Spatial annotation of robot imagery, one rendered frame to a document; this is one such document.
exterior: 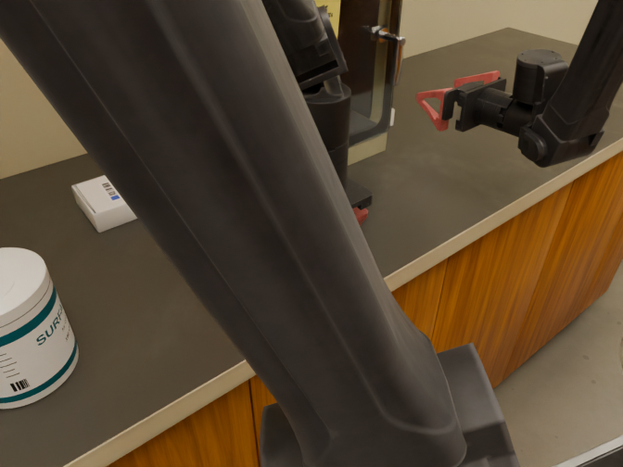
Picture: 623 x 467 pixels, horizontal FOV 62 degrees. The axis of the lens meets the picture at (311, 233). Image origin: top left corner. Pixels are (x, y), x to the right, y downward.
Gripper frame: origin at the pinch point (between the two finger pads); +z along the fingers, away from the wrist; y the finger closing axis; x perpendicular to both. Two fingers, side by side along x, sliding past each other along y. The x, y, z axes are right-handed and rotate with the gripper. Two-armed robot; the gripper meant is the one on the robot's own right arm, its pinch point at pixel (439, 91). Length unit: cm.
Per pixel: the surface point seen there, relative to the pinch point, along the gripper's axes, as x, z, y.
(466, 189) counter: 20.5, -3.8, -6.6
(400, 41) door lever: -6.5, 10.0, 0.0
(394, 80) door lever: 0.6, 10.5, 0.3
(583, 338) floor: 116, -8, -89
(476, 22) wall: 15, 61, -93
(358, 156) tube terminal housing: 18.0, 17.4, 2.9
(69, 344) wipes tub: 16, 0, 68
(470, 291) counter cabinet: 44.7, -8.2, -7.4
